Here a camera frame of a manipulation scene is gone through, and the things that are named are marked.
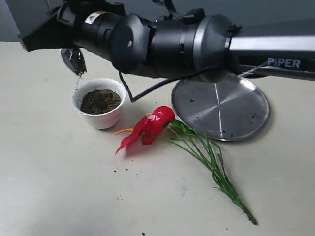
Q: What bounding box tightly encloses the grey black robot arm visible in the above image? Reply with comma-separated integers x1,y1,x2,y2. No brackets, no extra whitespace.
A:
19,0,315,80

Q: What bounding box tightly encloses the stainless steel spork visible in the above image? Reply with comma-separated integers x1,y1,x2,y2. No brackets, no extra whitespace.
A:
60,48,87,76

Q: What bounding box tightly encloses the round stainless steel plate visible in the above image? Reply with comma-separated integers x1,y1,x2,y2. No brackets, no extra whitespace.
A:
171,74,271,142

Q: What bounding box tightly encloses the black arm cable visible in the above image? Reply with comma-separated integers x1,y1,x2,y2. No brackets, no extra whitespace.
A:
118,0,247,103

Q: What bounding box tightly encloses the white scalloped flower pot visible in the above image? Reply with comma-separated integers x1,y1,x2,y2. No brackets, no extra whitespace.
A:
70,78,126,129

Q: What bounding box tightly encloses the red artificial flower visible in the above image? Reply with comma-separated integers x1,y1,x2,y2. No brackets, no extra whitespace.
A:
115,106,258,226

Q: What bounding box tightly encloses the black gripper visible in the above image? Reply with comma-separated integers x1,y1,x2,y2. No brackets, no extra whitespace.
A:
19,0,128,61

